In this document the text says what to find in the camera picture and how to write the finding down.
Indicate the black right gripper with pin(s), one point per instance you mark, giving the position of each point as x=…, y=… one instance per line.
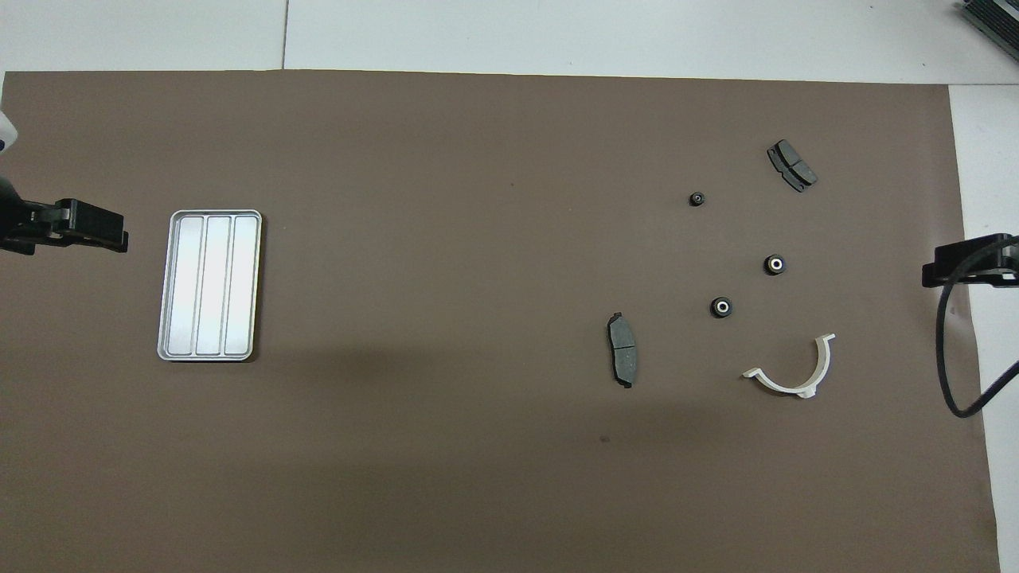
x=1013, y=259

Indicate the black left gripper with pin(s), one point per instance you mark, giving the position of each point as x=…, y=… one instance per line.
x=16, y=227

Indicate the large black bearing gear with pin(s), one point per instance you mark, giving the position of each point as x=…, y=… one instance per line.
x=721, y=306
x=774, y=264

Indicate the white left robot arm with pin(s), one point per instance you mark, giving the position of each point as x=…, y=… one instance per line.
x=5, y=131

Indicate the silver metal tray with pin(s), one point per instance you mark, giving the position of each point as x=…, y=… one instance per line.
x=210, y=286

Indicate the short grey brake pad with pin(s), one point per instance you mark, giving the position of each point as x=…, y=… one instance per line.
x=792, y=165

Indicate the grey ribbed metal device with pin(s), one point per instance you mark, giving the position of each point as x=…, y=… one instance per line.
x=995, y=24

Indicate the long grey brake pad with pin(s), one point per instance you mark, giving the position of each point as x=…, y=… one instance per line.
x=622, y=350

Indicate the brown table mat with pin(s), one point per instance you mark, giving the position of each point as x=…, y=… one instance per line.
x=446, y=318

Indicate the white curved plastic bracket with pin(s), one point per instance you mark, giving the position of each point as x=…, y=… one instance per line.
x=824, y=354

